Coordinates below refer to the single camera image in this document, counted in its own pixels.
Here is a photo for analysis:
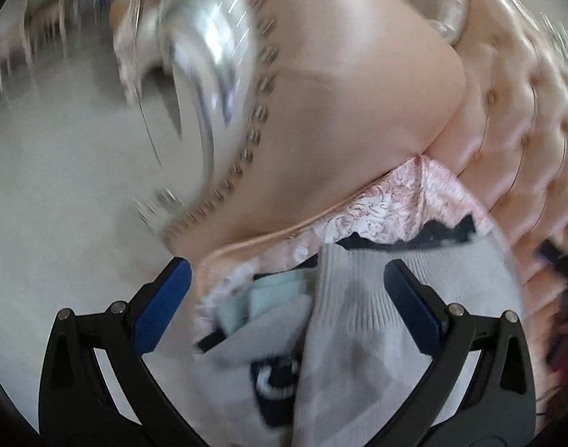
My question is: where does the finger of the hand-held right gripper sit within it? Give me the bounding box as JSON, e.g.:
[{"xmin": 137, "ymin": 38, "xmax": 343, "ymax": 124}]
[{"xmin": 535, "ymin": 237, "xmax": 568, "ymax": 266}]

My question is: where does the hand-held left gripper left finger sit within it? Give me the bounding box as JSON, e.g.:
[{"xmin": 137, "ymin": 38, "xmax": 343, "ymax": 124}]
[{"xmin": 38, "ymin": 257, "xmax": 205, "ymax": 447}]

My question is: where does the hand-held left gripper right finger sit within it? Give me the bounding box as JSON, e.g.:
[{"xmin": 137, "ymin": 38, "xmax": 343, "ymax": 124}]
[{"xmin": 371, "ymin": 259, "xmax": 537, "ymax": 447}]

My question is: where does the grey sweatshirt with navy trim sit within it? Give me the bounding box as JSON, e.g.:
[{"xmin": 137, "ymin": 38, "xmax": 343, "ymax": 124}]
[{"xmin": 295, "ymin": 212, "xmax": 531, "ymax": 447}]

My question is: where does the pale green cloth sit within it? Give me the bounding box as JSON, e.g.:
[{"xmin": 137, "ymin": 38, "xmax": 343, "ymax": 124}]
[{"xmin": 216, "ymin": 267, "xmax": 319, "ymax": 336}]

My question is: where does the beige tufted leather sofa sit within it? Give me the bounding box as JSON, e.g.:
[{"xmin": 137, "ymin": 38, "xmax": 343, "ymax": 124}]
[{"xmin": 111, "ymin": 0, "xmax": 568, "ymax": 289}]

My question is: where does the pale wooden furniture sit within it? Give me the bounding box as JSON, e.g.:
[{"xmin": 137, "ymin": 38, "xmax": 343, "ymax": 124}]
[{"xmin": 0, "ymin": 0, "xmax": 145, "ymax": 89}]

